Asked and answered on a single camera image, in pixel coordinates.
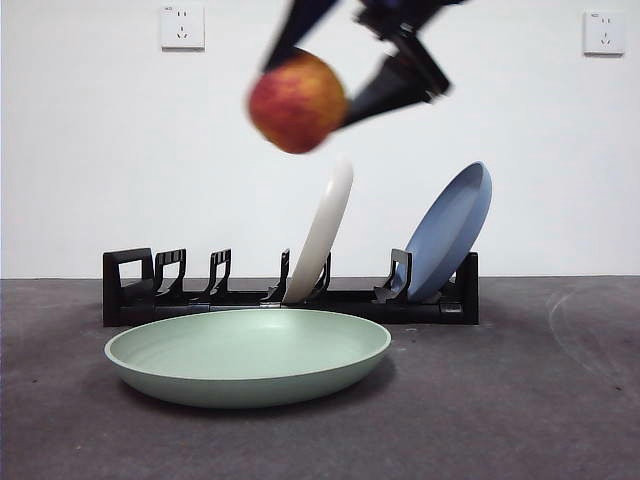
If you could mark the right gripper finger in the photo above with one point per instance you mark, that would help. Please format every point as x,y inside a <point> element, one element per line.
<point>300,25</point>
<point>385,90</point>

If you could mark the red yellow apple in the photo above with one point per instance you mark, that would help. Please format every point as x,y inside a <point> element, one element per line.
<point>297,102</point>

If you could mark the green plate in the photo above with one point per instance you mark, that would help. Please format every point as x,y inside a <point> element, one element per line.
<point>240,385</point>

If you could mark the white plate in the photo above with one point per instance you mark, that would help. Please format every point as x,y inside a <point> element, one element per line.
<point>325,220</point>

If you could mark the blue plate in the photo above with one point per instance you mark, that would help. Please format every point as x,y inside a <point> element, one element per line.
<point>445,235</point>

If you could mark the black plate rack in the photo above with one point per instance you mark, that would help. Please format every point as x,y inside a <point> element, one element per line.
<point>430,315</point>

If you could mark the white wall socket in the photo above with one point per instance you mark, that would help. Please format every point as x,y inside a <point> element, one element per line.
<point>604,32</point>
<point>182,27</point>

